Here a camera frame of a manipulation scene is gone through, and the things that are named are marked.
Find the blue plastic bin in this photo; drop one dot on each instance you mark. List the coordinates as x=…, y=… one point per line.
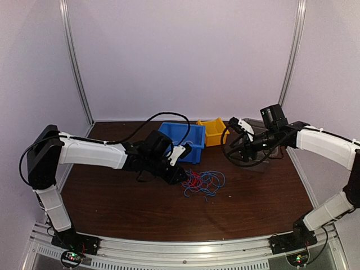
x=195, y=138

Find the aluminium frame post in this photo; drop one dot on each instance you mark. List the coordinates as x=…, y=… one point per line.
x=294, y=49
x=64, y=12

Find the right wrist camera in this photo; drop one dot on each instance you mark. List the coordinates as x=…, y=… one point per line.
x=242, y=127

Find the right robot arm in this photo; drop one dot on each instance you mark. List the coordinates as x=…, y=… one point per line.
x=303, y=136

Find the yellow plastic bin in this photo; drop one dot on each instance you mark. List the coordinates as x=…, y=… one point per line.
x=213, y=132

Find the aluminium front rail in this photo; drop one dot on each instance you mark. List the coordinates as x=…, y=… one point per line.
x=118, y=253

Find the clear grey plastic container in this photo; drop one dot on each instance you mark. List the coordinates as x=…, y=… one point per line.
x=258, y=128

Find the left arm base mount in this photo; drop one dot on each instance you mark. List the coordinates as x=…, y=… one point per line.
x=70, y=239

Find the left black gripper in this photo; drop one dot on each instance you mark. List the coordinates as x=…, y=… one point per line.
x=171, y=179

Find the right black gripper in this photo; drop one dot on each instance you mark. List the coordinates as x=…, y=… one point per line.
x=245, y=146

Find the right aluminium frame post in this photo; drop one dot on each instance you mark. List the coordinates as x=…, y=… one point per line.
x=294, y=49

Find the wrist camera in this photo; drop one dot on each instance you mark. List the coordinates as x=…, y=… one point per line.
x=178, y=152
x=242, y=127

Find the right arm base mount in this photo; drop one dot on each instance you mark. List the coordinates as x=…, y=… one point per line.
x=292, y=242

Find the left aluminium frame post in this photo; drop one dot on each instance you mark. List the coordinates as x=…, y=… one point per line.
x=64, y=12

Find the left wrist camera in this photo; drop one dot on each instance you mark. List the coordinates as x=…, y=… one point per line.
x=178, y=152

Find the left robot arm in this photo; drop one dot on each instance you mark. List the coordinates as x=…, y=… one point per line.
x=156, y=155

